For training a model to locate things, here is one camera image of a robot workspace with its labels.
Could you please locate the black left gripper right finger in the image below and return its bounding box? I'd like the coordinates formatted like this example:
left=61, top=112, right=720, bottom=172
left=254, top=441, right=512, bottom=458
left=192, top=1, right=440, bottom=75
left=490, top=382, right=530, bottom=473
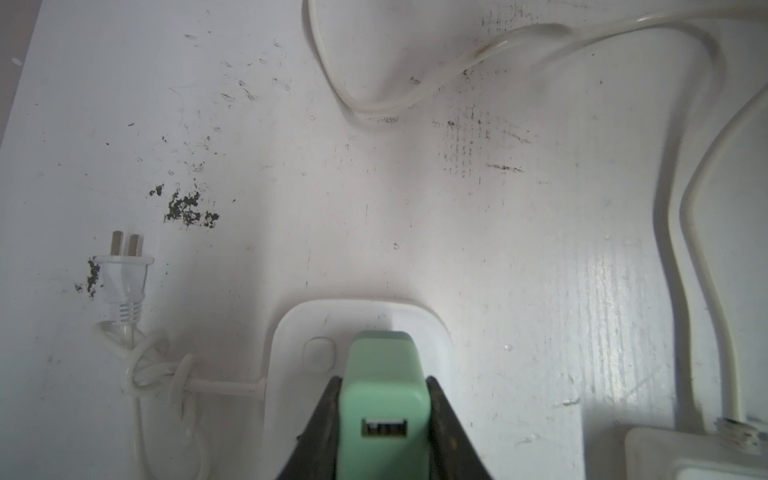
left=426, top=376, right=492, bottom=480

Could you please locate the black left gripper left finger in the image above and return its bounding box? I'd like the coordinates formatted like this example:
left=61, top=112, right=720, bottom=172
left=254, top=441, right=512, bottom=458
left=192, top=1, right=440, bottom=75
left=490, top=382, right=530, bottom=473
left=277, top=376, right=342, bottom=480

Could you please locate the green charger plug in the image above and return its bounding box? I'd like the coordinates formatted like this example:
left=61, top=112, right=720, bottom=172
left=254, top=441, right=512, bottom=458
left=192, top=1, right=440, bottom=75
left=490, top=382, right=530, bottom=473
left=336, top=331, right=431, bottom=479

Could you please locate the white square power socket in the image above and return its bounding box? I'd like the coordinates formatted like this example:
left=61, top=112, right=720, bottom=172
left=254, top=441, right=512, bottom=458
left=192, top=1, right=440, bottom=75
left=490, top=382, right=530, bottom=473
left=257, top=299, right=456, bottom=479

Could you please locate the white multicolour power strip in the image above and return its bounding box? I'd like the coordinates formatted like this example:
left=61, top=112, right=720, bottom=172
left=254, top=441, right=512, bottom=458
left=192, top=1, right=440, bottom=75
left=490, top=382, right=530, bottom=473
left=625, top=419, right=767, bottom=479

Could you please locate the white square socket cable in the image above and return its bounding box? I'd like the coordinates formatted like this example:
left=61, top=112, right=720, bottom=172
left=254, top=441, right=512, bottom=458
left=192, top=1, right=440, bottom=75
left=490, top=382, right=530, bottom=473
left=92, top=230, right=268, bottom=480

